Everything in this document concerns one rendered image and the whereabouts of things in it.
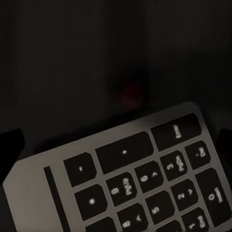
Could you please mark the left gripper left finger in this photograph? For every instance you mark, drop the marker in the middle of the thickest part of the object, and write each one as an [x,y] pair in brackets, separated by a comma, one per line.
[12,144]

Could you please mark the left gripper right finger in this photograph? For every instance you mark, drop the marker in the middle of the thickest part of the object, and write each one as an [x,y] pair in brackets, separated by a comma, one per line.
[224,143]

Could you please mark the keyboard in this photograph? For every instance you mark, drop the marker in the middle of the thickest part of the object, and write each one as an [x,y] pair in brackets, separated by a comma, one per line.
[159,173]

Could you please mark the desk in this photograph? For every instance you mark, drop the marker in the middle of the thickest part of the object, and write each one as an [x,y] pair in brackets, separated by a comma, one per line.
[73,68]

